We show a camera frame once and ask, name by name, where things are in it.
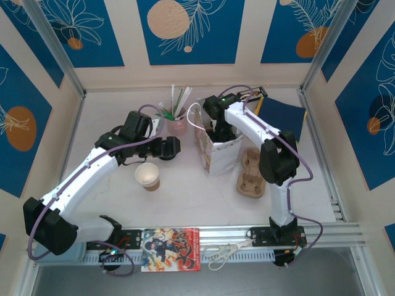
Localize small black tray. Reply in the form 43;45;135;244
236;86;268;98

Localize grey blue zip pouch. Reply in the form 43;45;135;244
33;242;87;265

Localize pink straw holder cup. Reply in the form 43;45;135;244
167;115;188;136

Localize colourful comic book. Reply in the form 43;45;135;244
141;227;202;273

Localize aluminium side rail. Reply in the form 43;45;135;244
296;88;346;223

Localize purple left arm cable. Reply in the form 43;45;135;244
27;104;165;278

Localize aluminium frame post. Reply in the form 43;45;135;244
23;0;86;96
301;0;354;93

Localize thin black wire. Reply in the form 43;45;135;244
122;155;148;167

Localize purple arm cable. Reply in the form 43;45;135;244
218;84;324;269
27;104;165;278

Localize dark blue napkin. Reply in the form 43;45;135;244
257;97;306;141

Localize green striped wrapped straw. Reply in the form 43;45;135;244
174;88;186;113

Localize animal print paper gift bag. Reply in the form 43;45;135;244
186;97;243;179

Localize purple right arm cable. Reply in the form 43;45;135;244
218;84;324;269

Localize aluminium table rail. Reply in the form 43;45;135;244
73;222;364;251

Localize white handled scissors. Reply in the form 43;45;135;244
202;237;256;272

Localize cardboard cup carrier stack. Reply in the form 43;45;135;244
236;147;267;199

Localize white slotted cable duct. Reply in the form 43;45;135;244
77;250;276;265

